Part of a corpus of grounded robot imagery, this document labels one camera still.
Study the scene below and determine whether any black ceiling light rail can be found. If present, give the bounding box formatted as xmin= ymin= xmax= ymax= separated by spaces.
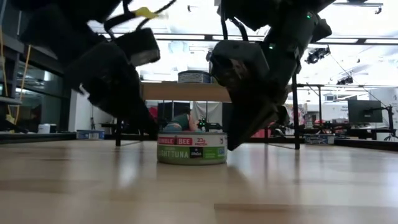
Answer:
xmin=93 ymin=32 xmax=398 ymax=46

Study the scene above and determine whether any green white tuna can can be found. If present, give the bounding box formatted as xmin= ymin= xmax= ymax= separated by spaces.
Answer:
xmin=156 ymin=132 xmax=228 ymax=166

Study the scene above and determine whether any colourful poster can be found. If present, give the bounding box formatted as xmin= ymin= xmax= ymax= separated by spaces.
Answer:
xmin=300 ymin=102 xmax=309 ymax=128

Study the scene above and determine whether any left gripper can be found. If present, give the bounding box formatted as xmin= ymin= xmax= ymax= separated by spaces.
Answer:
xmin=63 ymin=42 xmax=159 ymax=141

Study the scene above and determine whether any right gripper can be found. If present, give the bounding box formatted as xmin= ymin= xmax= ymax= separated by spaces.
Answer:
xmin=226 ymin=42 xmax=303 ymax=152

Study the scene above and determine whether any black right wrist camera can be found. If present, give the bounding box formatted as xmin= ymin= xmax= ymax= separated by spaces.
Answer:
xmin=210 ymin=39 xmax=271 ymax=90

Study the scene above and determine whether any wooden shelf with black legs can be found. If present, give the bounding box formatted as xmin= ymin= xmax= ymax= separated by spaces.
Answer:
xmin=115 ymin=72 xmax=302 ymax=151

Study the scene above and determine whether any white hanging sheet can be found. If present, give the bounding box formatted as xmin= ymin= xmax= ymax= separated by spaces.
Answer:
xmin=192 ymin=101 xmax=223 ymax=131

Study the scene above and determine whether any yellow cable tag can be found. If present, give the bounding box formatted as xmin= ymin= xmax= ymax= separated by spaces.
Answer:
xmin=133 ymin=6 xmax=160 ymax=19

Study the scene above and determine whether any black table edge rail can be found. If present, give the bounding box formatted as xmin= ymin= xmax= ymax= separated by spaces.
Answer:
xmin=0 ymin=133 xmax=398 ymax=153

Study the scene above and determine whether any black background table frame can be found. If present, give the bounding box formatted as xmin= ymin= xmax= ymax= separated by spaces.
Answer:
xmin=300 ymin=82 xmax=326 ymax=135

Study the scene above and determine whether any dark metal rack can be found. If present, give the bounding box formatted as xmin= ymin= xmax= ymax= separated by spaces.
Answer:
xmin=0 ymin=30 xmax=25 ymax=134

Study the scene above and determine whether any black partition panel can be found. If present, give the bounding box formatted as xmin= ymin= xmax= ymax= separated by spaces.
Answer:
xmin=157 ymin=101 xmax=191 ymax=131
xmin=222 ymin=101 xmax=233 ymax=131

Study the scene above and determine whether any black ceiling spotlight cluster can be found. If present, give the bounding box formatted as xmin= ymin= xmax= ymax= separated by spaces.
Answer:
xmin=304 ymin=45 xmax=331 ymax=65

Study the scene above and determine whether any person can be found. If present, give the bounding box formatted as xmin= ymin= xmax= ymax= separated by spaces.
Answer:
xmin=163 ymin=107 xmax=198 ymax=133

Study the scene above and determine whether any black right camera cable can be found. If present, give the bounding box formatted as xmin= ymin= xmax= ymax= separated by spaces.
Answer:
xmin=219 ymin=0 xmax=249 ymax=43

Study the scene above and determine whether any black left camera cable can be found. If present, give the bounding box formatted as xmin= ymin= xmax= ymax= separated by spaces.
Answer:
xmin=103 ymin=0 xmax=177 ymax=40

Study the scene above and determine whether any black computer monitor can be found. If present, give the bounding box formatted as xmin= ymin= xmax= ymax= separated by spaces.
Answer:
xmin=347 ymin=99 xmax=384 ymax=124

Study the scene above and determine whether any black camera cable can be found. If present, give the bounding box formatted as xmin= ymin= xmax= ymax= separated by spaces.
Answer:
xmin=103 ymin=0 xmax=177 ymax=40
xmin=219 ymin=0 xmax=249 ymax=43

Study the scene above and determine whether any small white appliance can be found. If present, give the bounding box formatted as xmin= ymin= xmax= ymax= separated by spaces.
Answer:
xmin=37 ymin=123 xmax=58 ymax=134

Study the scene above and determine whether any thin black tripod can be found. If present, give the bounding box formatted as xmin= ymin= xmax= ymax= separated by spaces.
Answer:
xmin=89 ymin=105 xmax=96 ymax=131

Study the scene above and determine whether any background robot with green light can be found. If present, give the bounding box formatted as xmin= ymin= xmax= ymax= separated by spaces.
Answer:
xmin=197 ymin=117 xmax=223 ymax=133

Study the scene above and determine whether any black background desk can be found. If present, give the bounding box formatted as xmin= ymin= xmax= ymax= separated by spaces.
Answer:
xmin=345 ymin=126 xmax=398 ymax=141

